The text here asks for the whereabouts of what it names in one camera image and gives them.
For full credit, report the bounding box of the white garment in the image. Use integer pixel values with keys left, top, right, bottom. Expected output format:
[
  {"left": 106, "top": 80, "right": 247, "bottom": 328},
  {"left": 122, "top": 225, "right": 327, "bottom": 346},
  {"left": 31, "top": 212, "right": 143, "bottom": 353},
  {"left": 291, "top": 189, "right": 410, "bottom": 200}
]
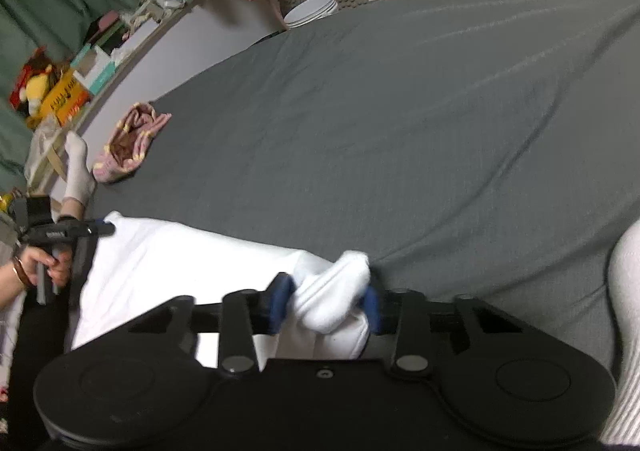
[{"left": 71, "top": 211, "right": 370, "bottom": 363}]

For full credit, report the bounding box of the bare left forearm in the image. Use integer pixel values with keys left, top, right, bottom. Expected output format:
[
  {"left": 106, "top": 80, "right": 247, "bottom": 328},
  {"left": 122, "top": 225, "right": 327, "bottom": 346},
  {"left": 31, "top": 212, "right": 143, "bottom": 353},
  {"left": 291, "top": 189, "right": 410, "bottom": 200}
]
[{"left": 0, "top": 258, "right": 30, "bottom": 310}]

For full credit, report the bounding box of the bare left hand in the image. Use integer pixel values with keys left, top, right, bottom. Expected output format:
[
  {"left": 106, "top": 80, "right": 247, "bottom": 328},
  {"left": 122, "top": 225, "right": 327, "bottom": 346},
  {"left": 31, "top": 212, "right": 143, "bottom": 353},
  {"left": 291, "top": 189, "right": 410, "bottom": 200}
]
[{"left": 13, "top": 246, "right": 73, "bottom": 289}]

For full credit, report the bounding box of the white sock foot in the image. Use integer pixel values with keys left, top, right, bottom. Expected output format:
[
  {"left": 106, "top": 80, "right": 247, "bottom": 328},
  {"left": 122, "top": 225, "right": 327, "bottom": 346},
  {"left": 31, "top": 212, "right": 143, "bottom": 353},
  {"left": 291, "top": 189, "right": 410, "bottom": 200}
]
[{"left": 64, "top": 131, "right": 96, "bottom": 206}]

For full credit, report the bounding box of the yellow orange box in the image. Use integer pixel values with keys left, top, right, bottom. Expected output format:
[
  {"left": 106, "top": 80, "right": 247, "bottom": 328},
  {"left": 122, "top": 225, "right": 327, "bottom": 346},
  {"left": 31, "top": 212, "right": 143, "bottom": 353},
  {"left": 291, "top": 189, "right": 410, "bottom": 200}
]
[{"left": 38, "top": 70, "right": 92, "bottom": 126}]

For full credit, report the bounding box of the yellow plush toy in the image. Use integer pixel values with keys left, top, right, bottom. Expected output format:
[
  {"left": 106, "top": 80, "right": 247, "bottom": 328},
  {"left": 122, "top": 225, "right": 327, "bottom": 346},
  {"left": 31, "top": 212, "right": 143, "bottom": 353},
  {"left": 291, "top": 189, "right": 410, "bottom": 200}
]
[{"left": 18, "top": 63, "right": 56, "bottom": 130}]

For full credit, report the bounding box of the pink striped folded garment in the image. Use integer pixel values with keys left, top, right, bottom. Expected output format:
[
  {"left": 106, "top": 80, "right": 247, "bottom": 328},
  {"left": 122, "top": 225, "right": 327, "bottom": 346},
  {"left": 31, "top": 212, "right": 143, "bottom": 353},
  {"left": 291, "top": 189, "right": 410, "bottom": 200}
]
[{"left": 92, "top": 102, "right": 171, "bottom": 184}]

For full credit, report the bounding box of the white shelf unit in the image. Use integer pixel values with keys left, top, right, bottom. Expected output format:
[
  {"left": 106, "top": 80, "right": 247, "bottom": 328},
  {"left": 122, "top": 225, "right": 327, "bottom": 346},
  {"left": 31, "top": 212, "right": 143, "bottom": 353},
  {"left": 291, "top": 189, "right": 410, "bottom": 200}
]
[{"left": 24, "top": 0, "right": 192, "bottom": 192}]

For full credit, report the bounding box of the white ribbed sleeve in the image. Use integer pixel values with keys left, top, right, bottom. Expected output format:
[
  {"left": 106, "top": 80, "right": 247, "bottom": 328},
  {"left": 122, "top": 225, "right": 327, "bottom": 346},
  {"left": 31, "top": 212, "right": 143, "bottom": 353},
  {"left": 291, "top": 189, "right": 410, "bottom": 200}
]
[{"left": 600, "top": 221, "right": 640, "bottom": 448}]

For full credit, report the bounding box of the stack of white plates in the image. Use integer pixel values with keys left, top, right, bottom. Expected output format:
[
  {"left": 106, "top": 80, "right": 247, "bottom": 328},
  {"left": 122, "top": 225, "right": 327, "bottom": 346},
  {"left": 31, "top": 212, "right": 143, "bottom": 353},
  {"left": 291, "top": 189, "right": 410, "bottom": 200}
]
[{"left": 283, "top": 0, "right": 338, "bottom": 29}]

